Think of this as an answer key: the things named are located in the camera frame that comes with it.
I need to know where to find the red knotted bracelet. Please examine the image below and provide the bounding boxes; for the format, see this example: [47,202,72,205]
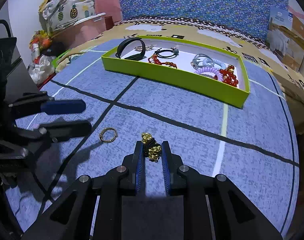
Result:
[148,54,179,69]

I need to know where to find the purple spiral hair tie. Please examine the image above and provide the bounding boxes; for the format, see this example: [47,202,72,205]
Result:
[194,66,224,82]

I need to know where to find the grey blue cord hair tie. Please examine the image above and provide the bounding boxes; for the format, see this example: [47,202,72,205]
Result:
[190,53,214,69]

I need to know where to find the black tie with teal bead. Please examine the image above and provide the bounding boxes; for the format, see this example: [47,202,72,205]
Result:
[154,48,179,59]

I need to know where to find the colourful plastic bag pile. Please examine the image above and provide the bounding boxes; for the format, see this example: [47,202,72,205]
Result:
[27,30,66,87]

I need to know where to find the pink storage box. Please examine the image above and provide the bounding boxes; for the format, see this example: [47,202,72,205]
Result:
[52,16,114,49]

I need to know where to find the pineapple print bag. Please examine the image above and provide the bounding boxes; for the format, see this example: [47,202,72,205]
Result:
[39,0,96,34]

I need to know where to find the green shallow tray box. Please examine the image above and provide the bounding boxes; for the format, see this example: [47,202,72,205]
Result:
[102,36,250,108]

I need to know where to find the beige patterned bed sheet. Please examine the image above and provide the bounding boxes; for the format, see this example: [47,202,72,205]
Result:
[67,17,304,105]

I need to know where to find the cardboard bedding box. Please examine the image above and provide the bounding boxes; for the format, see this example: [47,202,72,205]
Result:
[266,7,304,72]

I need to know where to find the small gold ring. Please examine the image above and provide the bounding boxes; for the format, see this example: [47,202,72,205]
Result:
[98,127,118,144]

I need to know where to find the black bracelet band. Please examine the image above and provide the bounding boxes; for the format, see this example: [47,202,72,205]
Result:
[115,37,146,61]

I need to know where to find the red bead bracelet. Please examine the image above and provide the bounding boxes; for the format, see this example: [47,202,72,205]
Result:
[214,64,240,88]

